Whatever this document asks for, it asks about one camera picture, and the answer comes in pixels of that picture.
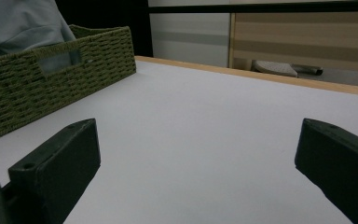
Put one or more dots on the green woven basket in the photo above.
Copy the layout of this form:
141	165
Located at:
28	90

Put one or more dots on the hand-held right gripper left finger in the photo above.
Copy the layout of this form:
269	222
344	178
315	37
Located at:
59	168

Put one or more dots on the wooden cabinet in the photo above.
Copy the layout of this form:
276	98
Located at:
304	37

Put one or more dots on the grey slipper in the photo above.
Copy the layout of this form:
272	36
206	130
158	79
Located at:
287	68

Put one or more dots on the white cabinet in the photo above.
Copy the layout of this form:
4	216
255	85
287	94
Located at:
189	39

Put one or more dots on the light blue cloth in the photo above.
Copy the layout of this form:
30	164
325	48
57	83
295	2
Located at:
18	25

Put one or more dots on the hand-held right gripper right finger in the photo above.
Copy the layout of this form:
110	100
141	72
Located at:
338	161

